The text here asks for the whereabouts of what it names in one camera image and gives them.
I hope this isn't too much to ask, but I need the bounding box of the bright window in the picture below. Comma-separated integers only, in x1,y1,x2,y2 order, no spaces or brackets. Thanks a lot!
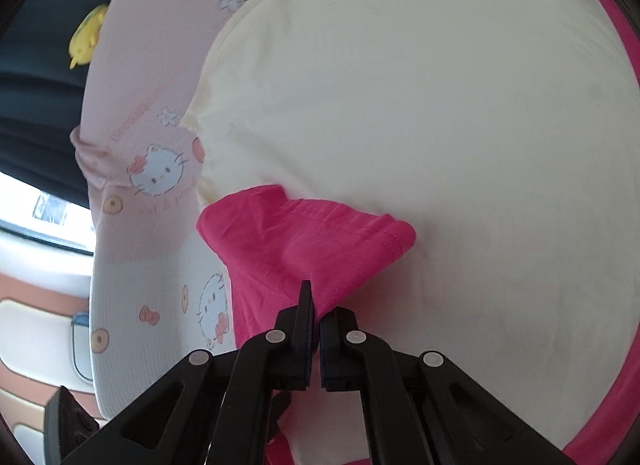
0,172,96,251

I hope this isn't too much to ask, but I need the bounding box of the dark curtain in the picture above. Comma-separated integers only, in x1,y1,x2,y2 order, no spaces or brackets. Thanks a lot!
0,0,131,206

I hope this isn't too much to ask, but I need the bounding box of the yellow plush toy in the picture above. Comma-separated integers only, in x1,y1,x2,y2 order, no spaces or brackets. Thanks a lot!
68,4,110,70

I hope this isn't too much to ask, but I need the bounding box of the cat print sofa blanket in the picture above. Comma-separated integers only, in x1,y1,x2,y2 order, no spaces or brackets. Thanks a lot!
70,0,321,421

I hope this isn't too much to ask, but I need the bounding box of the pink and cream T-shirt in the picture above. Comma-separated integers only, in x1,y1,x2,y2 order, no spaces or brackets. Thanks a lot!
180,0,640,465

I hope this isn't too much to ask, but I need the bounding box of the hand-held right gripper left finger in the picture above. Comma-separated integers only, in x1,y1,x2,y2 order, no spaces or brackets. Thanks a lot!
62,281,316,465

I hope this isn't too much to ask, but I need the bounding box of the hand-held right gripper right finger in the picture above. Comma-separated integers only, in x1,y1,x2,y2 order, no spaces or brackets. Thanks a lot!
319,307,576,465

